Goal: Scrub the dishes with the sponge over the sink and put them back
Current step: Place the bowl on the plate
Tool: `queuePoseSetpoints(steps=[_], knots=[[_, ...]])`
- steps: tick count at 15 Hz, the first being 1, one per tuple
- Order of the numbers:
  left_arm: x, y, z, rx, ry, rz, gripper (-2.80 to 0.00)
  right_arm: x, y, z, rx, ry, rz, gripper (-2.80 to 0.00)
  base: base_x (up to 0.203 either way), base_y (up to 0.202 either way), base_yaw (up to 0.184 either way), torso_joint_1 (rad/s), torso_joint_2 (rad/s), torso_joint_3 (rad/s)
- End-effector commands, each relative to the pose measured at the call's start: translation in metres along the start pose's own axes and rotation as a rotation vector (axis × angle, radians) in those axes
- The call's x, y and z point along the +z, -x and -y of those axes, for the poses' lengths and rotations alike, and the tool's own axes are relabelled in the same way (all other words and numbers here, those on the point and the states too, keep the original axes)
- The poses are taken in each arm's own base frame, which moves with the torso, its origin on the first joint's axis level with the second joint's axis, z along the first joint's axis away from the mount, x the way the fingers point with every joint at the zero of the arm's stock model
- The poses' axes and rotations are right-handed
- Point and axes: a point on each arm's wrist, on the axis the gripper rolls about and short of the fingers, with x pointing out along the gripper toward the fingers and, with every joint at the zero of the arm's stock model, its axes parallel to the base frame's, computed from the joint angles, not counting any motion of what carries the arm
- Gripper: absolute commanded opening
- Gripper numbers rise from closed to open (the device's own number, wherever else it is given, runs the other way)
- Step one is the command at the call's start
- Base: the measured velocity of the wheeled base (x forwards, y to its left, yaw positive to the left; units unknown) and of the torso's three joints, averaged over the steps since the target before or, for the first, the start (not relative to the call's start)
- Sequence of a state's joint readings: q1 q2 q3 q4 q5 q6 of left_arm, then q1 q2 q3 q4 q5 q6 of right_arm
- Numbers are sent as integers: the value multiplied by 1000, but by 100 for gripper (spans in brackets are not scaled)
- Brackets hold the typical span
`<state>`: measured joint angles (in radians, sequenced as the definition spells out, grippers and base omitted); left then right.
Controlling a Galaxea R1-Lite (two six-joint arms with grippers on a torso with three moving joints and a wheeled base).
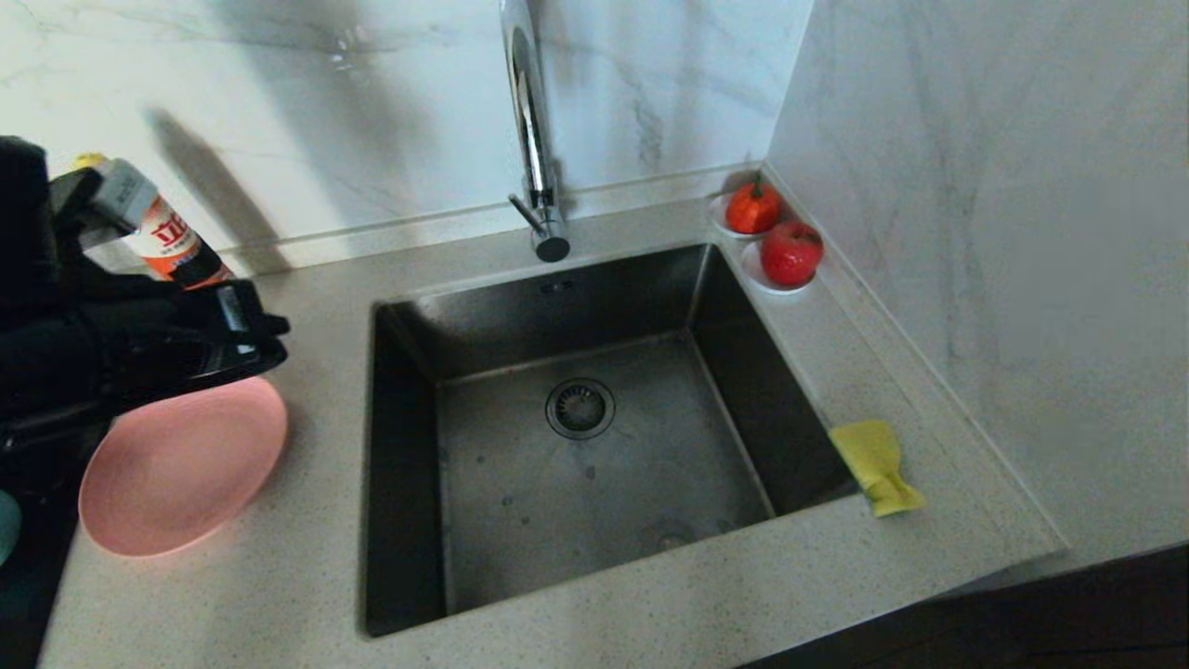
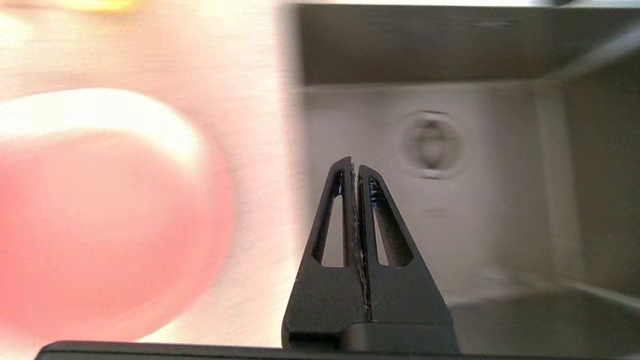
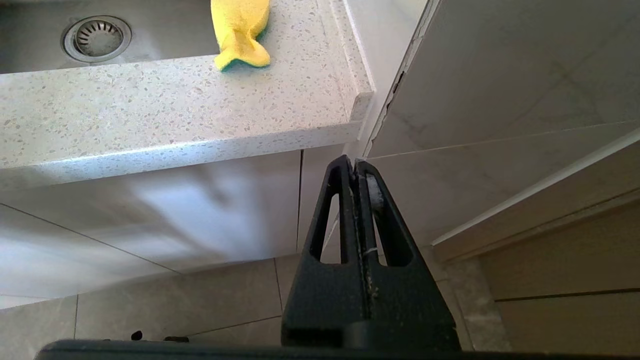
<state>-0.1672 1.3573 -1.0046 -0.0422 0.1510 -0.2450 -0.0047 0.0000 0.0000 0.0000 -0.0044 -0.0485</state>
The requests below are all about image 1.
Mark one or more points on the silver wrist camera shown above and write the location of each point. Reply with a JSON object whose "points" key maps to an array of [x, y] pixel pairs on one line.
{"points": [[116, 200]]}

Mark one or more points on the chrome kitchen faucet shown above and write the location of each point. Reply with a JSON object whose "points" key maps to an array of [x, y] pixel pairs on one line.
{"points": [[537, 139]]}

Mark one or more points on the round metal drain strainer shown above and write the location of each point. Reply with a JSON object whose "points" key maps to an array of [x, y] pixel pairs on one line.
{"points": [[581, 409]]}

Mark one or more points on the small white dish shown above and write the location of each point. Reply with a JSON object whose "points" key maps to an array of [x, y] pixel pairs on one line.
{"points": [[716, 219], [753, 274]]}

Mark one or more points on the orange-red tomato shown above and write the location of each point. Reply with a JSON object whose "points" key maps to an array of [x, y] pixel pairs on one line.
{"points": [[752, 209]]}

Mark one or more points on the stainless steel sink basin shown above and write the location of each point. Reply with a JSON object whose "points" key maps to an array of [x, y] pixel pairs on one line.
{"points": [[604, 520]]}

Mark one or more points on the yellow sponge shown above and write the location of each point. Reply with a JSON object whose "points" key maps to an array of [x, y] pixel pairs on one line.
{"points": [[873, 455]]}

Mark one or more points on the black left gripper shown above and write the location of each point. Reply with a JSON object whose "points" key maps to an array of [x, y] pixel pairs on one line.
{"points": [[102, 334]]}

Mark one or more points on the yellow-capped orange dish soap bottle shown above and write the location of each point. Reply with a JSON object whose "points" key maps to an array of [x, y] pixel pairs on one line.
{"points": [[167, 243]]}

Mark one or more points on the red apple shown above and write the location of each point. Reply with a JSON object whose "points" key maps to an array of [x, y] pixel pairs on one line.
{"points": [[791, 253]]}

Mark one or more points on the teal bowl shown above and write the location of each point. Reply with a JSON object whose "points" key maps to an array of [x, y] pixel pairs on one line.
{"points": [[7, 525]]}

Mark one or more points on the pink plate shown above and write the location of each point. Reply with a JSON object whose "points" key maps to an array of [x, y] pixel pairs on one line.
{"points": [[186, 474]]}

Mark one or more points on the black cooktop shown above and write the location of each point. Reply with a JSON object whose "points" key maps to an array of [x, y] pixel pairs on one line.
{"points": [[37, 576]]}

